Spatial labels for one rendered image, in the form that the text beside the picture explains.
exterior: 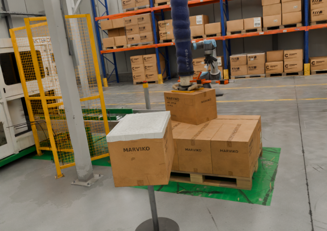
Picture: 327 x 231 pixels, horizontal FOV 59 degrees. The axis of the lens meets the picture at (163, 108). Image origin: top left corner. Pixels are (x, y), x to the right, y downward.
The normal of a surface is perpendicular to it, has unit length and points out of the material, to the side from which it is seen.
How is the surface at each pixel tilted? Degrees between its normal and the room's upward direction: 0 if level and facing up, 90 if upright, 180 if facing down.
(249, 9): 90
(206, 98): 90
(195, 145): 90
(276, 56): 90
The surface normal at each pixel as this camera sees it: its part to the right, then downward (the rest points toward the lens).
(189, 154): -0.43, 0.25
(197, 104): 0.64, 0.10
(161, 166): -0.11, 0.23
